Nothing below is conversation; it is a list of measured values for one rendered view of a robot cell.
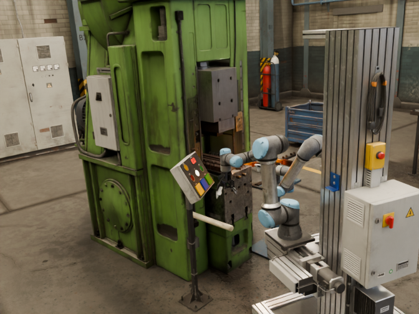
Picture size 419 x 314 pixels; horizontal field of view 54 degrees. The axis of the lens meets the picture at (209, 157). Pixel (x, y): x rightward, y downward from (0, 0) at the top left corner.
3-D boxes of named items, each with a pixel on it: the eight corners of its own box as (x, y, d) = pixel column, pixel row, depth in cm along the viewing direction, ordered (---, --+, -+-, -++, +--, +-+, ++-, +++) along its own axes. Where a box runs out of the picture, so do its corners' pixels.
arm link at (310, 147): (316, 149, 268) (282, 201, 294) (322, 144, 277) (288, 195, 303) (302, 138, 272) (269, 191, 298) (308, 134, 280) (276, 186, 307)
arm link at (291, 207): (303, 221, 249) (304, 200, 245) (287, 227, 243) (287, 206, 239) (290, 214, 259) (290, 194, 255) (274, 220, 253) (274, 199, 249)
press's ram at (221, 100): (244, 114, 347) (242, 66, 335) (214, 123, 320) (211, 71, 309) (207, 109, 375) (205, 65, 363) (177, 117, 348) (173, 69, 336)
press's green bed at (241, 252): (253, 257, 384) (252, 212, 370) (227, 275, 358) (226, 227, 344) (210, 240, 421) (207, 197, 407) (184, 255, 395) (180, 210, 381)
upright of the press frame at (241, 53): (253, 240, 416) (248, -2, 348) (237, 250, 398) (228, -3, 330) (221, 227, 445) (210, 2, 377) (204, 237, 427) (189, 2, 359)
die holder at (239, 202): (252, 212, 370) (252, 165, 357) (226, 227, 344) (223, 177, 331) (207, 197, 407) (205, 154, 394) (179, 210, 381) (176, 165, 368)
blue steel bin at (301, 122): (367, 146, 705) (370, 105, 683) (344, 157, 653) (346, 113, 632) (308, 136, 789) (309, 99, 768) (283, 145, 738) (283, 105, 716)
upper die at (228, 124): (234, 128, 341) (234, 116, 338) (219, 133, 327) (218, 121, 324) (198, 122, 368) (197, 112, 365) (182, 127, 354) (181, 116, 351)
